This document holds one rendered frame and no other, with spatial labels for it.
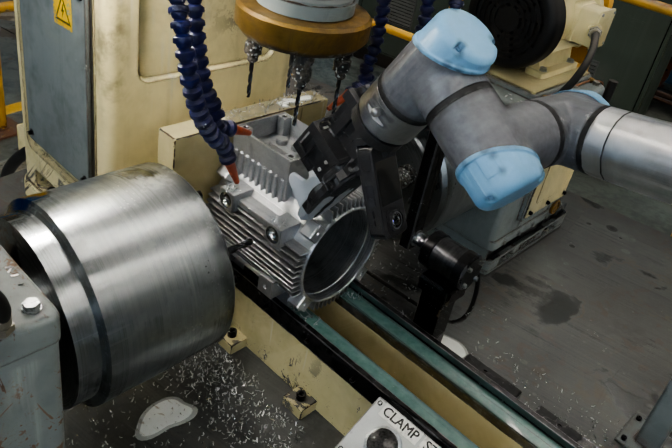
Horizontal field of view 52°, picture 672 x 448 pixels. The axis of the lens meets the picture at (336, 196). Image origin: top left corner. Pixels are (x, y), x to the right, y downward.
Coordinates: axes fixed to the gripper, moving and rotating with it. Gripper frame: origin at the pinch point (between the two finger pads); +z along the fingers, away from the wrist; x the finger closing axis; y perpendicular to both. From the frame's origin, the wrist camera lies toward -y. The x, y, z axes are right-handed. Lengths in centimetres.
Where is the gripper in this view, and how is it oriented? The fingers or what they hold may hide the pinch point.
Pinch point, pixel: (309, 217)
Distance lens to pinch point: 91.3
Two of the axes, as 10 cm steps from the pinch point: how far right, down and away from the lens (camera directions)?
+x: -6.8, 2.8, -6.7
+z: -5.0, 4.8, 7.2
